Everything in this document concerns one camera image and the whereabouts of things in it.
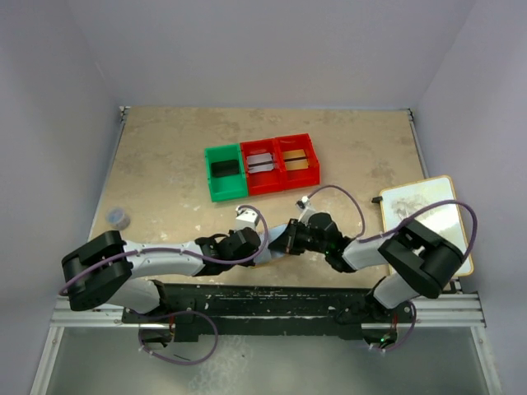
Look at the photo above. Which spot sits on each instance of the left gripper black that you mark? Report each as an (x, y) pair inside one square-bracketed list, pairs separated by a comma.
[(255, 241)]

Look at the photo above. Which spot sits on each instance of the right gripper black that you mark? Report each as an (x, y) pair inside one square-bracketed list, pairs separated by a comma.
[(292, 237)]

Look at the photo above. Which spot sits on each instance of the green plastic bin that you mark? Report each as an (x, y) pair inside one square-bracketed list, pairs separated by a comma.
[(230, 187)]

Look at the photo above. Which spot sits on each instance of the red bin with silver card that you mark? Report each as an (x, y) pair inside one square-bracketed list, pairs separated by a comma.
[(266, 182)]

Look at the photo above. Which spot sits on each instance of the red bin with gold card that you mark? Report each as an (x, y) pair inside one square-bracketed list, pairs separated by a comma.
[(299, 178)]

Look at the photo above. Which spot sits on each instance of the silver card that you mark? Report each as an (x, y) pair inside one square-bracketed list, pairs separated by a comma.
[(260, 163)]

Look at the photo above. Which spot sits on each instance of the gold card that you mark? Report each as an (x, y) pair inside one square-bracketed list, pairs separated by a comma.
[(295, 160)]

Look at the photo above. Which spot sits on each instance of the white board with wooden frame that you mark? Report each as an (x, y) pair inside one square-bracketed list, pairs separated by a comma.
[(397, 203)]

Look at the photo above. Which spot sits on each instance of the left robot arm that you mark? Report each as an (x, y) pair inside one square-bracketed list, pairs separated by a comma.
[(108, 268)]

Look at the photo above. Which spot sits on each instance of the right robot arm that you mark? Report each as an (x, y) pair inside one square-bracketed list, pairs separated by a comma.
[(423, 261)]

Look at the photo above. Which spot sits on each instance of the black card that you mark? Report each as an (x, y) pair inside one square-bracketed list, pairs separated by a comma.
[(225, 168)]

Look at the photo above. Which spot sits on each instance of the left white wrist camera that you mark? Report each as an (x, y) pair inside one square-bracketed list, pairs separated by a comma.
[(246, 218)]

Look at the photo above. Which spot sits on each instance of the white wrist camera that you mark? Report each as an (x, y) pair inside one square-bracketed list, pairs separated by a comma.
[(306, 209), (246, 218)]

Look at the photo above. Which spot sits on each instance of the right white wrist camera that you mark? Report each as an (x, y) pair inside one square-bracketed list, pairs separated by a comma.
[(306, 209)]

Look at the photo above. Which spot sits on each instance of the aluminium frame rail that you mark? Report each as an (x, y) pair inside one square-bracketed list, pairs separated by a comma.
[(448, 311)]

